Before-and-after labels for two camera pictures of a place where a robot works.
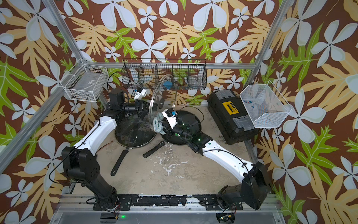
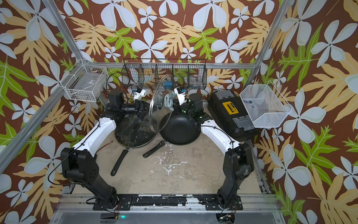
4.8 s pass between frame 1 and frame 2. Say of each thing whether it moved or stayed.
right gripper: moved
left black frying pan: stayed
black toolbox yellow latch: stayed
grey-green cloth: moved
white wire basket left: stayed
